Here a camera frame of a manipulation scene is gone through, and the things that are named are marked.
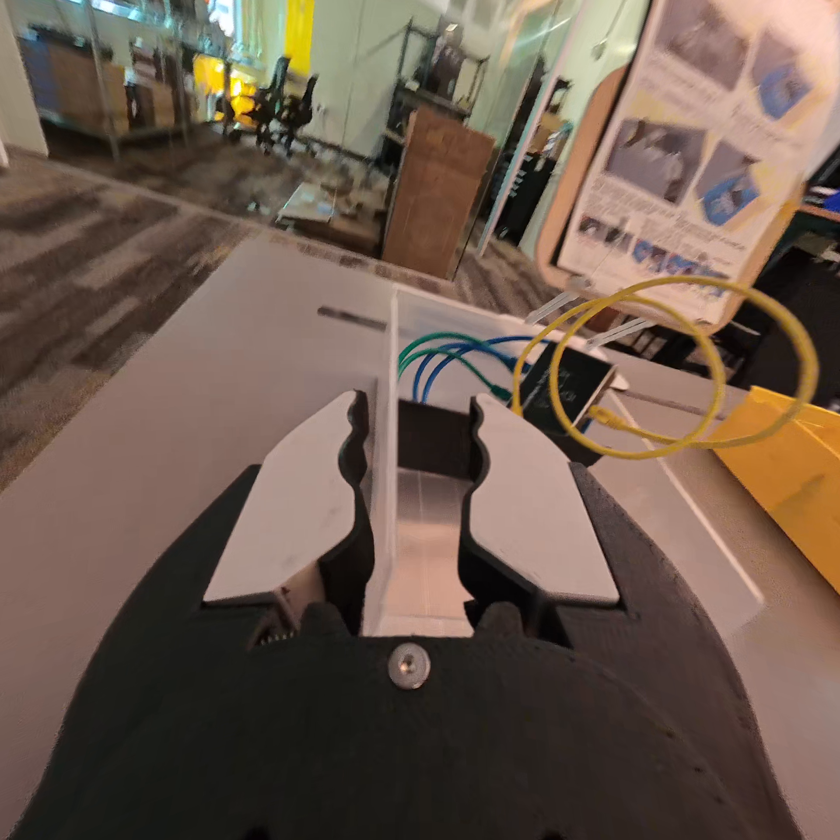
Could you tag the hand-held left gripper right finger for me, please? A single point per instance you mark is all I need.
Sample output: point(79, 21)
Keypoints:
point(538, 525)

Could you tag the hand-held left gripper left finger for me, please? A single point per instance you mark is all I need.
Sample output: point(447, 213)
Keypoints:
point(295, 512)

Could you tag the black network switch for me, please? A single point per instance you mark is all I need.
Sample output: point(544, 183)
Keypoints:
point(584, 380)

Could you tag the clear acrylic tray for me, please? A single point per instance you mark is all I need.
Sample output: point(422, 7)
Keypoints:
point(426, 315)

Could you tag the yellow plastic bin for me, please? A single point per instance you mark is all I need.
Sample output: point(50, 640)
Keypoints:
point(787, 472)

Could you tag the rounded wooden board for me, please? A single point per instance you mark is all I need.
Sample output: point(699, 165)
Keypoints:
point(577, 197)

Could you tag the black cabinet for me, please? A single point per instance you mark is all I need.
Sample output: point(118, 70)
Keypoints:
point(525, 190)

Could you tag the brown cardboard box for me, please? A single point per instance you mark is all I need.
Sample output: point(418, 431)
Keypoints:
point(433, 197)

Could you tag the printed instruction poster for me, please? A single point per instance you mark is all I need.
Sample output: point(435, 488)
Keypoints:
point(689, 164)

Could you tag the black office chair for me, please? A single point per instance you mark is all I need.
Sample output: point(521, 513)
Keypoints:
point(302, 111)
point(272, 98)

